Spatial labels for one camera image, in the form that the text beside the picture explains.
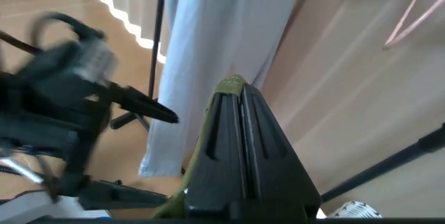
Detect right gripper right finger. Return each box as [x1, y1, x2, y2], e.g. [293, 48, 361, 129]
[241, 83, 323, 218]

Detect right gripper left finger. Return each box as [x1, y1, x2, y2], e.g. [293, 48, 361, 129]
[184, 91, 254, 218]

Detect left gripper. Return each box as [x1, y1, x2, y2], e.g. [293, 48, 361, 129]
[0, 39, 180, 197]

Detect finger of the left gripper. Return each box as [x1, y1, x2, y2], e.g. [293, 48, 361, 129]
[78, 180, 168, 211]

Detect green garment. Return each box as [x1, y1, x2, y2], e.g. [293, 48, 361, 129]
[152, 74, 248, 218]

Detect pale grey shorts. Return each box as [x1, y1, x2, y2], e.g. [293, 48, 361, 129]
[138, 0, 307, 178]

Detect pink clothes hanger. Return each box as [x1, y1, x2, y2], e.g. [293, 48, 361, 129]
[382, 0, 445, 50]

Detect black clothes rack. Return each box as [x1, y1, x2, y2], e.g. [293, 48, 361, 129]
[110, 0, 445, 204]

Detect white laundry basket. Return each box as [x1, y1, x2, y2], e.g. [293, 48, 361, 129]
[326, 200, 383, 218]

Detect beige curtain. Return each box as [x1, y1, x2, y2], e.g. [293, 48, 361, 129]
[75, 0, 445, 218]

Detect black cable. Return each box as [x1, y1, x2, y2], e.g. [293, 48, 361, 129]
[30, 11, 106, 44]

